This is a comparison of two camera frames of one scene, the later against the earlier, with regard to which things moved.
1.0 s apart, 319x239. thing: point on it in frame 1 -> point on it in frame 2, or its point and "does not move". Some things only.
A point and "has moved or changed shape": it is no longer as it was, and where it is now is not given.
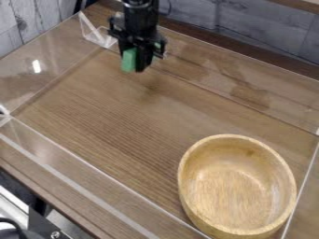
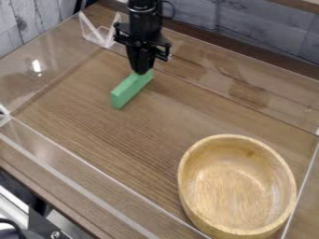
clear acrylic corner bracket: x=100 y=35 does not move
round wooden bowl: x=236 y=187 does not move
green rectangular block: x=128 y=59 has moved or changed shape
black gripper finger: x=144 y=55 does not move
